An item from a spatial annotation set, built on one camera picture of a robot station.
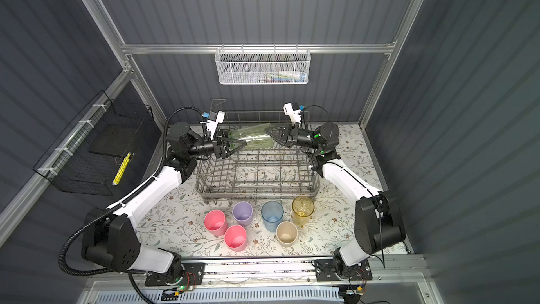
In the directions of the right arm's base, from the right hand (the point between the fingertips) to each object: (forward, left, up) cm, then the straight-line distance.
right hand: (269, 136), depth 64 cm
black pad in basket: (+7, +58, -10) cm, 59 cm away
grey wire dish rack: (+13, +4, -39) cm, 41 cm away
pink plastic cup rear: (-14, +22, -36) cm, 45 cm away
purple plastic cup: (-10, +12, -35) cm, 38 cm away
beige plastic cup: (-18, -6, -37) cm, 42 cm away
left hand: (0, +7, -4) cm, 8 cm away
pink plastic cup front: (-19, +14, -37) cm, 44 cm away
